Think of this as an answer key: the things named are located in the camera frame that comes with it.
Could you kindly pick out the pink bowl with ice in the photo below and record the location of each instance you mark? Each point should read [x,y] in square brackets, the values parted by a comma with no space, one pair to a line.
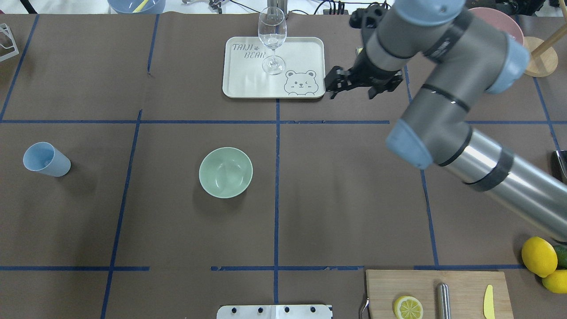
[500,21]

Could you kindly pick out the wooden round stand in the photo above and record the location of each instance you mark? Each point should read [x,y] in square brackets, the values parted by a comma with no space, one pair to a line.
[543,57]

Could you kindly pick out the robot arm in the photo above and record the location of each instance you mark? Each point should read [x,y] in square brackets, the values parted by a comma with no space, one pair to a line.
[472,58]

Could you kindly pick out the lemon half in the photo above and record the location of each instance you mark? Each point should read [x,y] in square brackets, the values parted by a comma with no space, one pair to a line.
[408,307]

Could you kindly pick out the green bowl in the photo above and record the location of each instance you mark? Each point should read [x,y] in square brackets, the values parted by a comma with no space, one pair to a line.
[225,172]

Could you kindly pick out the yellow plastic knife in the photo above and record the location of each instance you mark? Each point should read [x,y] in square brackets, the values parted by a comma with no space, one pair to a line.
[488,303]

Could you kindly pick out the yellow lemon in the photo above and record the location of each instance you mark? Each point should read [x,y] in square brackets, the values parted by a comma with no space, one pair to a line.
[556,282]
[539,256]

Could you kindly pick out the yellow plastic fork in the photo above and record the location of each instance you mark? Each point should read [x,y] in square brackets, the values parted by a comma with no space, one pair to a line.
[140,6]

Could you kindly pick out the dark blue bowl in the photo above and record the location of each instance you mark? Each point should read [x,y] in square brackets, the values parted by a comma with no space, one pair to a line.
[127,6]

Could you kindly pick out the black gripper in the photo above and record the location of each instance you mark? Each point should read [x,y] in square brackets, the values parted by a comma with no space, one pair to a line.
[366,71]

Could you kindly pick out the clear wine glass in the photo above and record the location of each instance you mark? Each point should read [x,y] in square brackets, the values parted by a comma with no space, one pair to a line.
[272,31]

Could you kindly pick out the cream bear tray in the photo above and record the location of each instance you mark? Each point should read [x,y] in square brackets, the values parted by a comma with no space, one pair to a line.
[303,77]

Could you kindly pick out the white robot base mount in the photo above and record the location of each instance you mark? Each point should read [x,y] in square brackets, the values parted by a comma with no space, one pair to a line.
[293,311]

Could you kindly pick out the wooden cutting board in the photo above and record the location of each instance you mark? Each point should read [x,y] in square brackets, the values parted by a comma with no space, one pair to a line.
[466,292]

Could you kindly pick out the white wire cup rack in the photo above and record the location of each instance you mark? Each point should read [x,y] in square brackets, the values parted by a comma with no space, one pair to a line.
[8,46]

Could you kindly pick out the light blue plastic cup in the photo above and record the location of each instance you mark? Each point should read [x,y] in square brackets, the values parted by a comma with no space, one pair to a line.
[45,159]

